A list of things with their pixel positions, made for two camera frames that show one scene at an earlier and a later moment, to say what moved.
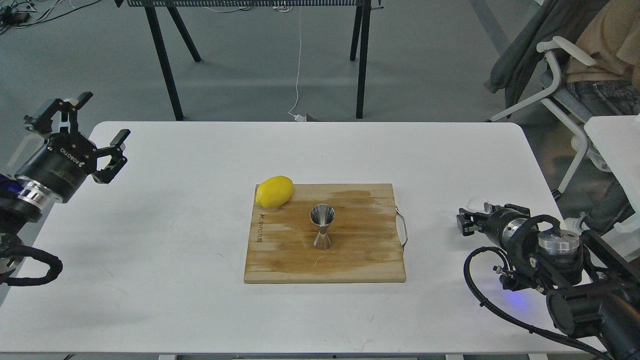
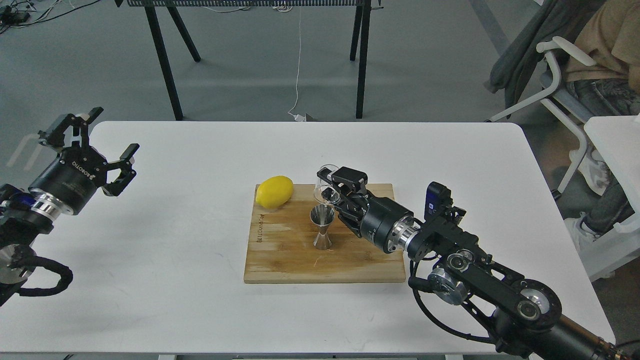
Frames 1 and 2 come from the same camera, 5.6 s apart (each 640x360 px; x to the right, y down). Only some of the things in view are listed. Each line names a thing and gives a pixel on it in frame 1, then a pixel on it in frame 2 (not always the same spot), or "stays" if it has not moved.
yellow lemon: (274, 192) stays
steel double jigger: (322, 215) stays
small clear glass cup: (476, 204) -> (326, 193)
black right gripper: (501, 225) -> (372, 219)
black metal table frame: (362, 26) stays
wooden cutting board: (365, 232) stays
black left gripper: (64, 159) -> (74, 174)
